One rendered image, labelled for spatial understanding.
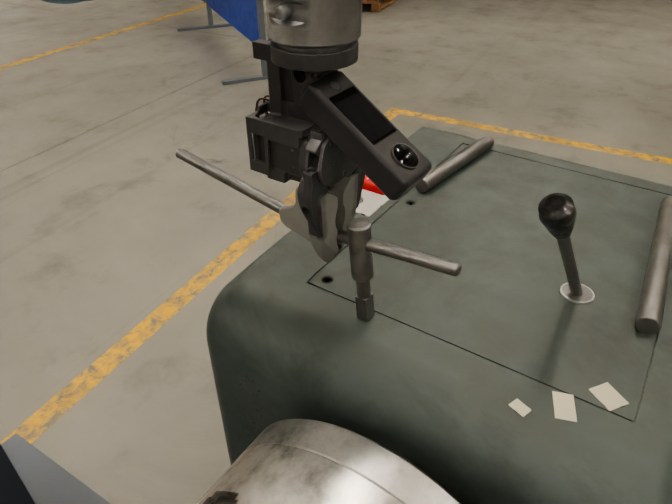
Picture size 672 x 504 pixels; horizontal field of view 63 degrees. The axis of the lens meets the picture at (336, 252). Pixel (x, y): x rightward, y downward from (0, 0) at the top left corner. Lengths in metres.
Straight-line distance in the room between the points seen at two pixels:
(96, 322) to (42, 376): 0.32
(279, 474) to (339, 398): 0.10
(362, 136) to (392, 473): 0.27
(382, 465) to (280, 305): 0.21
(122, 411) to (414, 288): 1.73
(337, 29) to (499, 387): 0.34
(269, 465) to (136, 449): 1.61
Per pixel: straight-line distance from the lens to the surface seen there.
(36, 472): 1.19
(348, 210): 0.53
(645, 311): 0.64
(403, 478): 0.49
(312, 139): 0.46
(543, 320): 0.62
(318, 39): 0.43
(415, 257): 0.49
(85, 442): 2.19
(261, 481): 0.51
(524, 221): 0.77
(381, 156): 0.43
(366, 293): 0.55
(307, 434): 0.52
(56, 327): 2.68
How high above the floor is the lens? 1.65
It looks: 36 degrees down
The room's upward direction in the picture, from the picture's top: straight up
